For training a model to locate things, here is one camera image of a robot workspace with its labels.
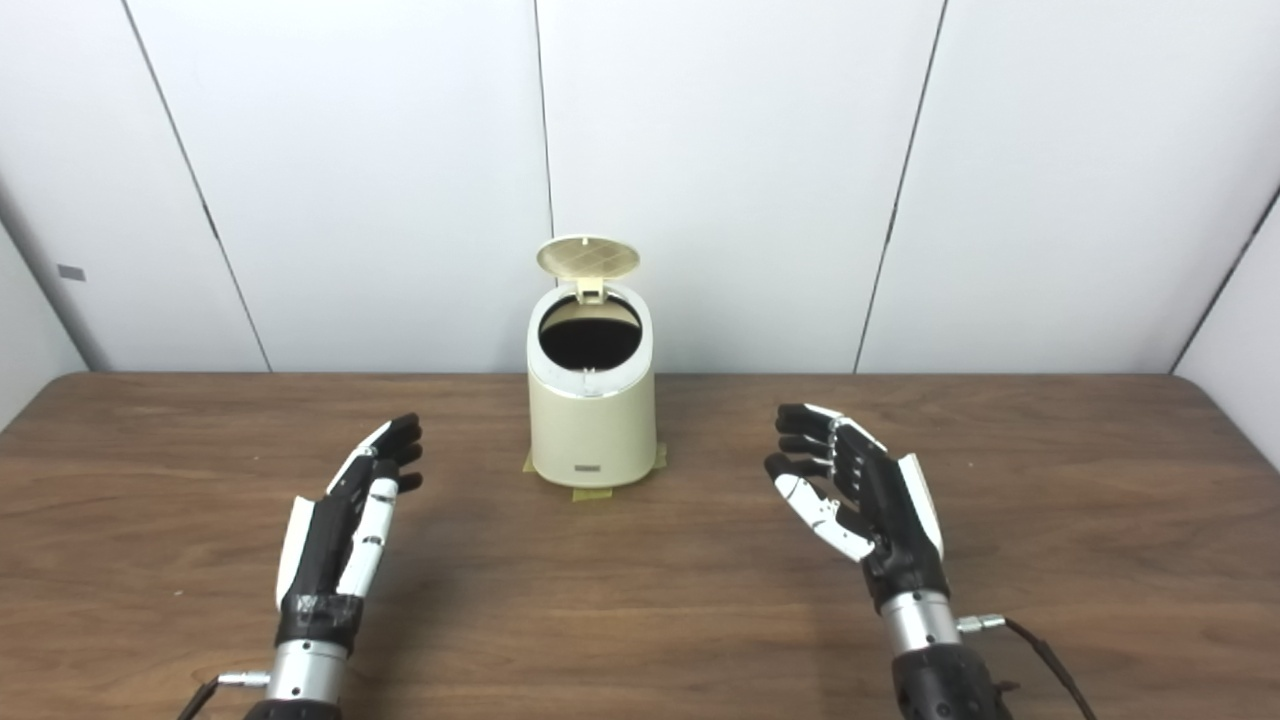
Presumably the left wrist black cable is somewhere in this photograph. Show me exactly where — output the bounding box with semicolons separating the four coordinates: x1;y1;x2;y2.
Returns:
175;670;273;720

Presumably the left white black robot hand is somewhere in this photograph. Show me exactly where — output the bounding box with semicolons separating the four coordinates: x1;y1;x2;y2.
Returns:
275;413;424;651

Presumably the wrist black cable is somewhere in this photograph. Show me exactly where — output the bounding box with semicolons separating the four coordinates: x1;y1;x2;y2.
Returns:
958;614;1101;720
175;670;273;720

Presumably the cream-colored bin body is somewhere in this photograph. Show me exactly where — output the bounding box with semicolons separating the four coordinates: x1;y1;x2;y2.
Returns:
527;283;658;490

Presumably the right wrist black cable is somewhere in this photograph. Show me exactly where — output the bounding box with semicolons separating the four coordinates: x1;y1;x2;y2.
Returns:
958;614;1101;720

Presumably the cream round bin lid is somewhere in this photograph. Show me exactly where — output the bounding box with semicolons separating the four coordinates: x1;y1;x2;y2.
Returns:
536;235;641;304

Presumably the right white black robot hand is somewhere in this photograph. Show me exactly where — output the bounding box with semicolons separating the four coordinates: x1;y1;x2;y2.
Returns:
764;403;951;611

